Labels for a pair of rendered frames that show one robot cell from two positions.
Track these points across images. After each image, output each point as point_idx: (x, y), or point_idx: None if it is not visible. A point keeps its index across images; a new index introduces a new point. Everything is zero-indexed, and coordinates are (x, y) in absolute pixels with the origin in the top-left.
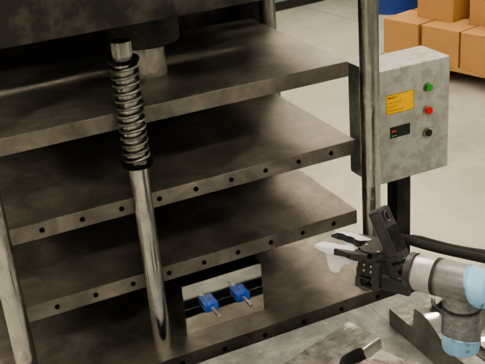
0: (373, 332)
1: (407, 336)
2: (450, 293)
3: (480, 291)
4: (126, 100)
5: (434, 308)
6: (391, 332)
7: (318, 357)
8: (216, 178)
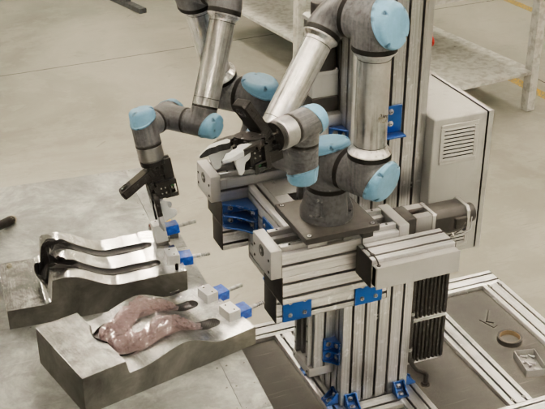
0: (15, 342)
1: (45, 319)
2: (313, 130)
3: (327, 115)
4: None
5: (62, 269)
6: (24, 330)
7: (86, 355)
8: None
